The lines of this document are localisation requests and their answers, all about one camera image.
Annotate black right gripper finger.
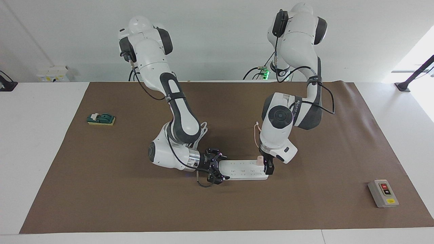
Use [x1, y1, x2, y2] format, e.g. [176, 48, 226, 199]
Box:
[206, 148, 228, 162]
[207, 170, 231, 185]

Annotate pink charging cable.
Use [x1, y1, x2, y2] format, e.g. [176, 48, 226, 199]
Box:
[253, 122, 262, 150]

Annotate white power strip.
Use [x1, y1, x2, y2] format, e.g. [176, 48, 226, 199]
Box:
[218, 160, 269, 181]

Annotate brown table mat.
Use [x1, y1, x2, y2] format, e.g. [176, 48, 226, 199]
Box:
[19, 81, 434, 235]

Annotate black desk clamp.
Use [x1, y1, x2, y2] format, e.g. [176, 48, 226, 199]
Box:
[0, 70, 18, 92]

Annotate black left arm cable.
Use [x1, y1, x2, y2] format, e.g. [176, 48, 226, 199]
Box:
[275, 34, 336, 115]

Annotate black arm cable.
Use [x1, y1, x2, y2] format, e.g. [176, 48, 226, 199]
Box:
[128, 51, 217, 188]
[275, 34, 336, 115]

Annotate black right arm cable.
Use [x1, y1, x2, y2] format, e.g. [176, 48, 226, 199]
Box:
[128, 51, 217, 188]

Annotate grey on-off switch box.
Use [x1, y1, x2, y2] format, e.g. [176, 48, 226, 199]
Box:
[368, 179, 399, 208]

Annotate white wall socket boxes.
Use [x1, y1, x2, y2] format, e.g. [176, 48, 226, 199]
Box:
[36, 65, 71, 83]

